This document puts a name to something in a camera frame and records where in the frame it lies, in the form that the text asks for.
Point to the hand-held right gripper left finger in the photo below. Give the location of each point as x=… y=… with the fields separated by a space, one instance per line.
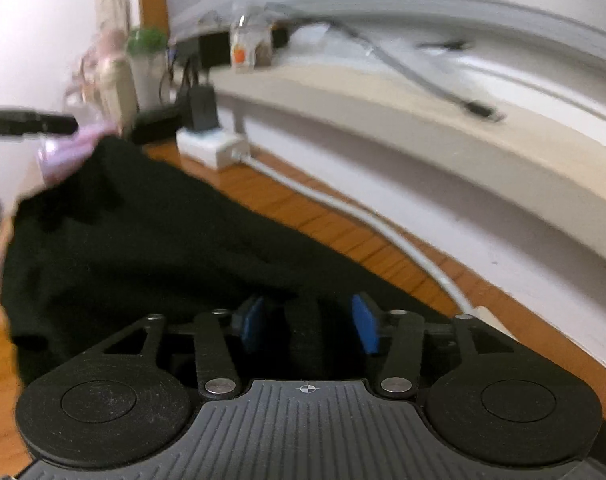
x=253 y=322

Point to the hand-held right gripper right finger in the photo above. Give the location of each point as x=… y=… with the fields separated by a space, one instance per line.
x=367 y=325

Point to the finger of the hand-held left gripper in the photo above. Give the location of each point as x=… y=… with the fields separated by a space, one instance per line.
x=28 y=122

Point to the black sweatpants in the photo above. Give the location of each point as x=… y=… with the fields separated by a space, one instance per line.
x=158 y=240

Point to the pink tissue pack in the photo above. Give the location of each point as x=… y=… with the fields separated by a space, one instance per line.
x=65 y=155

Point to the beige tumbler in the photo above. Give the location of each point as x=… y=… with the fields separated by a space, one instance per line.
x=118 y=90

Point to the pink bottle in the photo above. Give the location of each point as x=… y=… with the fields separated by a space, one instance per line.
x=110 y=45

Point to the flat black case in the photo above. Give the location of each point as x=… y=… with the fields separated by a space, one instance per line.
x=155 y=122

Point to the green-capped white bottle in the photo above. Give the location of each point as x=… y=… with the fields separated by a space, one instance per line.
x=148 y=60

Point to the black power adapter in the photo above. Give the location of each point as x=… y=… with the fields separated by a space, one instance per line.
x=203 y=107

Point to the white power strip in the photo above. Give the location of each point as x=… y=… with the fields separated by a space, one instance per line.
x=208 y=147

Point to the beige windowsill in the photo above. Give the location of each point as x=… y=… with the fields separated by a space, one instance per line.
x=433 y=125

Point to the small glass jar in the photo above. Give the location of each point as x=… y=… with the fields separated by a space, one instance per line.
x=250 y=45

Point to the wooden window frame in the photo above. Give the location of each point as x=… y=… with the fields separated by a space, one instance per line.
x=153 y=0

